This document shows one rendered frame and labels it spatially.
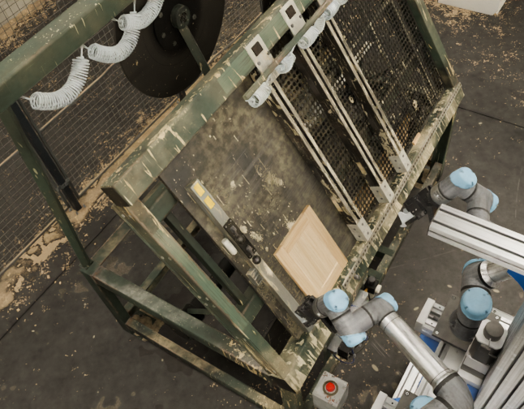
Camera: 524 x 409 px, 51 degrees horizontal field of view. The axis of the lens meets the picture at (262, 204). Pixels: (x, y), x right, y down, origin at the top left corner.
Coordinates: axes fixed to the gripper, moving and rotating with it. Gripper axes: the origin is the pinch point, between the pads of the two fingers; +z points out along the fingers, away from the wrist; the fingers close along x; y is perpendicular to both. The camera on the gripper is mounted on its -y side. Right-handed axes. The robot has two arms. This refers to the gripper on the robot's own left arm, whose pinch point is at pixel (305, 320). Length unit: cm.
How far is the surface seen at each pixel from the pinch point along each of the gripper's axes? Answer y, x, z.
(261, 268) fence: 24.0, -13.4, 20.4
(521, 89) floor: -68, -326, 116
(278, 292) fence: 10.9, -12.7, 28.4
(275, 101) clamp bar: 65, -68, -5
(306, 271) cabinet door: 5.1, -32.5, 35.7
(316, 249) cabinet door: 7, -45, 35
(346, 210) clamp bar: 7, -70, 31
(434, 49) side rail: 19, -199, 33
